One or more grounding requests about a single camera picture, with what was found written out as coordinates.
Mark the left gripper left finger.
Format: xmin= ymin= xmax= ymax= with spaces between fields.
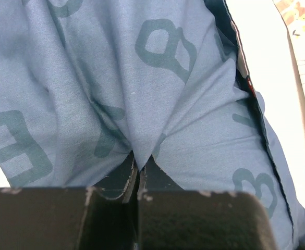
xmin=0 ymin=154 xmax=137 ymax=249

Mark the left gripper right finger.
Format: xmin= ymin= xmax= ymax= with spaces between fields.
xmin=138 ymin=158 xmax=276 ymax=249

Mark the blue cartoon mouse pillowcase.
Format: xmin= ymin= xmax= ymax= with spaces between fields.
xmin=0 ymin=1 xmax=305 ymax=249

